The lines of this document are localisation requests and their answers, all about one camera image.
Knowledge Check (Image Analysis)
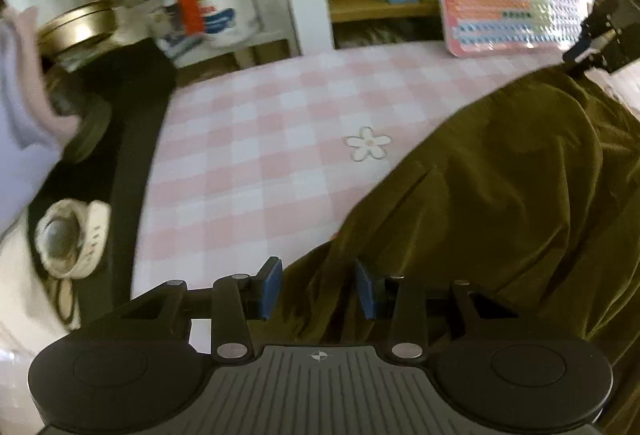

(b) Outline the brown velvet garment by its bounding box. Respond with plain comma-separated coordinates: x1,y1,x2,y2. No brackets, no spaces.
282,64,640,435

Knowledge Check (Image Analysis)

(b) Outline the white wristwatch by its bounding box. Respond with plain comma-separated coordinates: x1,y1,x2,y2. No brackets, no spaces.
34,198,112,279

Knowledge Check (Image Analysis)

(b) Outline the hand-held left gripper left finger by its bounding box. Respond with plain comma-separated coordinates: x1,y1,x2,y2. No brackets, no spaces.
117,256,284,362

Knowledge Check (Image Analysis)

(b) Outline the black case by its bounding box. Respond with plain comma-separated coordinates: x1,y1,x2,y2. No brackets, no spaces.
27,39,179,332

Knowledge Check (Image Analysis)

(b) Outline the dark round disc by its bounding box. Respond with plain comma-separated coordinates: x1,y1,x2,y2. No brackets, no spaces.
44,65,114,164

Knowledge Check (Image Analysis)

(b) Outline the lavender folded cloth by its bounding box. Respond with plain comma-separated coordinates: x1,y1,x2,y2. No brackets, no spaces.
0,6,83,236

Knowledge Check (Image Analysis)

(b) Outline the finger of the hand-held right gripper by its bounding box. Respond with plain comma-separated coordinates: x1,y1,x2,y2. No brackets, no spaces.
562,0,620,76

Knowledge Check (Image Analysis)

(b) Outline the white tub with green lid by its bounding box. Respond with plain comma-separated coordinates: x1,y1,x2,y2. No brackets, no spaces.
191,0,264,50

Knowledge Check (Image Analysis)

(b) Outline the gold round tin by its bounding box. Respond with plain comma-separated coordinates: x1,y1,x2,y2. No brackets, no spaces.
36,1,120,62

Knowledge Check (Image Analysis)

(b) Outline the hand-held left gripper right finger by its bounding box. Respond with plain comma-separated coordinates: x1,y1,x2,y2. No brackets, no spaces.
353,258,521,362

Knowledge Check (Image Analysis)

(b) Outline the pink checked printed tablecloth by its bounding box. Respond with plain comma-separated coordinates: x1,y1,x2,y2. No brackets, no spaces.
129,39,640,358

